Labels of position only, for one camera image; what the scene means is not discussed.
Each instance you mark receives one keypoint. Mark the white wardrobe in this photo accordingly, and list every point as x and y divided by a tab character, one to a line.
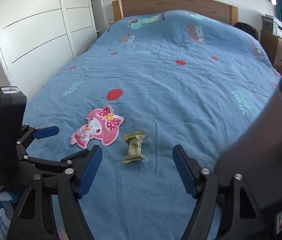
39	37

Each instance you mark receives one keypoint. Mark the wooden drawer cabinet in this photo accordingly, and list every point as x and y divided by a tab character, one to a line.
272	45

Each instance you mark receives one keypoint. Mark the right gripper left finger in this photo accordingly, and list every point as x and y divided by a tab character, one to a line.
39	180

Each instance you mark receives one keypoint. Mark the pink cartoon snack packet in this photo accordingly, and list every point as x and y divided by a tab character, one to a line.
102	124

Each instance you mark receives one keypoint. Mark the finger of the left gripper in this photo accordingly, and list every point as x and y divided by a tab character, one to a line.
74	158
41	133

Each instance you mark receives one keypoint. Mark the olive green candy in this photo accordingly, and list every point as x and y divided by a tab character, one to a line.
134	141

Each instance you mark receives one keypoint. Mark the grey printer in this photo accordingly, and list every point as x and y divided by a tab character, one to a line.
272	25

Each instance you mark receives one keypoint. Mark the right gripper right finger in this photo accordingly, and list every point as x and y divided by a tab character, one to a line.
240	215

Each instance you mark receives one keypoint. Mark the black backpack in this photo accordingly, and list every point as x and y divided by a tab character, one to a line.
248	29

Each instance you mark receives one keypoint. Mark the wooden headboard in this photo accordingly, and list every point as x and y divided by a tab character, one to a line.
219	11

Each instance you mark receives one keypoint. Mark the blue patterned bed sheet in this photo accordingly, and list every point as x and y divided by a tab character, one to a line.
180	77

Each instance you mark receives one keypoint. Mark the black and bronze kettle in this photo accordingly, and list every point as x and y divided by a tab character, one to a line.
257	156

